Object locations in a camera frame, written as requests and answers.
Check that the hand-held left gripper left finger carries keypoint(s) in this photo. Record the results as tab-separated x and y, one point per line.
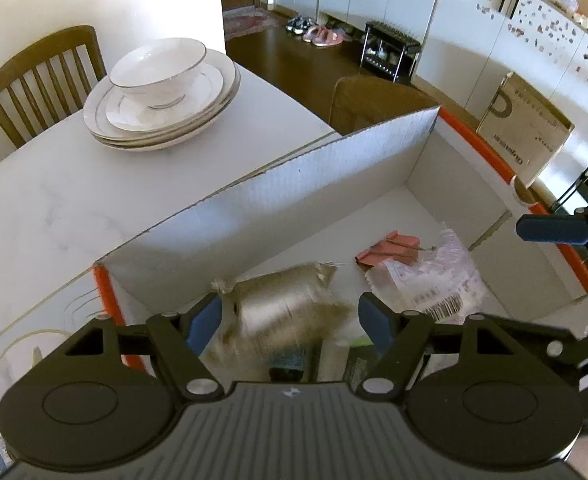
202	322

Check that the patterned rug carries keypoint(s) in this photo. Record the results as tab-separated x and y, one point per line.
251	22

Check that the white porcelain bowl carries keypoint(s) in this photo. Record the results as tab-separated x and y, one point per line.
158	72

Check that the white cabinet with stickers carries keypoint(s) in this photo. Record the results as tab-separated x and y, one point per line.
524	50

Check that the pink paper packet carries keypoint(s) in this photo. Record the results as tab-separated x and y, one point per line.
386	250

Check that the pair of dark sneakers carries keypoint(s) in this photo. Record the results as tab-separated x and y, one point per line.
301	24

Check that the white marble desktop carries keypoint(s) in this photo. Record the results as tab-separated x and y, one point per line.
73	200

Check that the pair of pink slippers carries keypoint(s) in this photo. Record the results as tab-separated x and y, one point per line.
326	36

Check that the flat brown cardboard box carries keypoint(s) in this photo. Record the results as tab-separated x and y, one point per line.
524	130

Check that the white cardboard box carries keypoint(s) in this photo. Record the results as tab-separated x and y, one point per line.
324	175

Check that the clear plastic bag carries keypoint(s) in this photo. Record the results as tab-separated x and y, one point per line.
439	280

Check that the brown slatted wooden chair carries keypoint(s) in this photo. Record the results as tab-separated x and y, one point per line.
38	75

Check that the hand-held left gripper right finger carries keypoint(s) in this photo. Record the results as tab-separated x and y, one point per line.
375	322

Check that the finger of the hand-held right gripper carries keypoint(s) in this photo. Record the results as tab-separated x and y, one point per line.
549	227
564	347

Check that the stack of white plates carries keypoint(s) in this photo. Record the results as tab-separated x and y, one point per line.
123	130

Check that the small printed snack packet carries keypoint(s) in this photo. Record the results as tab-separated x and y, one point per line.
279	305

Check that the black shoe rack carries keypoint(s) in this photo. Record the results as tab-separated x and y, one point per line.
389	52

